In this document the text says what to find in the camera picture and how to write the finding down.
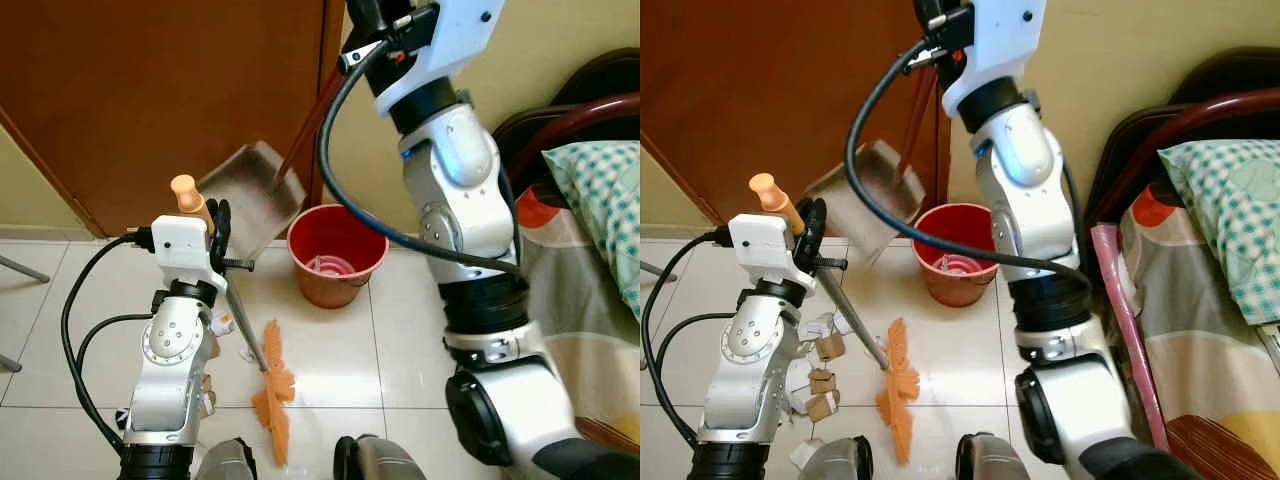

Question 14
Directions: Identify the grey robot foot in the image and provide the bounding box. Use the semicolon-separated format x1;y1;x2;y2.
194;437;259;480
799;435;874;480
954;431;1022;480
332;433;404;480

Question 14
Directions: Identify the brown wooden door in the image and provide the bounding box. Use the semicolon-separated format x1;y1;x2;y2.
0;0;348;239
640;0;951;227

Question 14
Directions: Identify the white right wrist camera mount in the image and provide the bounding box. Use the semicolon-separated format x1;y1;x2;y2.
373;0;507;117
940;0;1047;117

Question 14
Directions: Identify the grey robot left foot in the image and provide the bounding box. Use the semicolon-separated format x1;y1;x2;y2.
799;435;874;480
194;437;259;480

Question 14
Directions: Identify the pink bed side strip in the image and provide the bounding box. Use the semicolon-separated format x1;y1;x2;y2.
1089;222;1172;453

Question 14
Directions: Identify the long black left arm cable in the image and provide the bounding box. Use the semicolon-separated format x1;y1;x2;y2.
640;231;732;451
60;231;153;453

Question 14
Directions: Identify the green checked pillow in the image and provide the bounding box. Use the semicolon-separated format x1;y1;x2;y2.
542;140;641;323
1159;138;1280;327

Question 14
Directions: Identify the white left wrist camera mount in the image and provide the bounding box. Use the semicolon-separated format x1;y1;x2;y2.
728;213;812;292
151;213;229;292

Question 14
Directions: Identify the dark curved bed headboard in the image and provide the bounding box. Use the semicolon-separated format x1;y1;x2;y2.
490;47;641;203
1084;47;1280;227

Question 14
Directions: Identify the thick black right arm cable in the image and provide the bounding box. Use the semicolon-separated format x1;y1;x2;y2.
317;40;527;280
845;40;1091;287

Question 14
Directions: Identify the short black left arm cable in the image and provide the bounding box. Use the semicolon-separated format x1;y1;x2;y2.
655;312;738;421
75;312;157;421

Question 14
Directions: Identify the red plastic bucket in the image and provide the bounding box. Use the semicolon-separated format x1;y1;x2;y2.
912;203;1001;309
287;204;390;310

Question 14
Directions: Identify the grey robot right foot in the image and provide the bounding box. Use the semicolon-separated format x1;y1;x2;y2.
332;433;404;480
954;431;1022;480

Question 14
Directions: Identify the patterned beige bed sheet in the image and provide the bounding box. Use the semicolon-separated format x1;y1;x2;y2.
1113;184;1280;480
514;184;641;453

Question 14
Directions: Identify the brown dustpan with red handle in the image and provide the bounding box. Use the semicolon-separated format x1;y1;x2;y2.
195;60;347;263
805;65;941;266

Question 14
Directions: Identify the orange broom with metal shaft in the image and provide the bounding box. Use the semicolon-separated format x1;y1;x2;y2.
748;172;921;467
170;174;298;468

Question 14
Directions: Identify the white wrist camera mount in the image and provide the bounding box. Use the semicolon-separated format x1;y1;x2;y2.
151;213;229;292
728;213;812;292
940;0;1047;117
373;0;507;117

